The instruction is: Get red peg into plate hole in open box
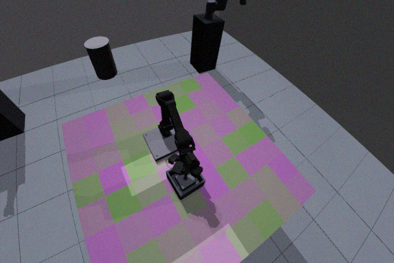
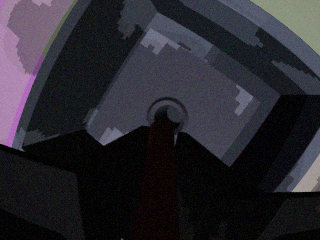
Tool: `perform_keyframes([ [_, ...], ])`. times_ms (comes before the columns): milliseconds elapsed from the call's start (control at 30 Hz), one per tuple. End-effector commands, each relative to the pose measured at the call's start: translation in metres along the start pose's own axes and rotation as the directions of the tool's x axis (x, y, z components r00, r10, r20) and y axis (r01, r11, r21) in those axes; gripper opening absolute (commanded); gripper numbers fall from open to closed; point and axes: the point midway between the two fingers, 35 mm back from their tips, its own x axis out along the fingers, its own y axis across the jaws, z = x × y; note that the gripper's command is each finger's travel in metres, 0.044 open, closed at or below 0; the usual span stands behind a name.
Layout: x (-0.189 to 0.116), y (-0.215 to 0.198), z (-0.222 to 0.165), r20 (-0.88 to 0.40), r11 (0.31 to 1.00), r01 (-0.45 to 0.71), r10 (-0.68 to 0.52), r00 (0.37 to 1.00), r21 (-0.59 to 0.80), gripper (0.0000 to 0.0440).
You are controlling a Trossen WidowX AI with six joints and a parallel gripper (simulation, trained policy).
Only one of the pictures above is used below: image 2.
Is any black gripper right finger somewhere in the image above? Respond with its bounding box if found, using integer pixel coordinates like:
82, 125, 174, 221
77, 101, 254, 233
175, 131, 320, 240

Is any dark red peg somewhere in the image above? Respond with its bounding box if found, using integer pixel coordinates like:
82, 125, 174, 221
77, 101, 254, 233
131, 120, 180, 240

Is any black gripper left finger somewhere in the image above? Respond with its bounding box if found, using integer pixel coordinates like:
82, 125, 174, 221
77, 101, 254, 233
0, 127, 151, 240

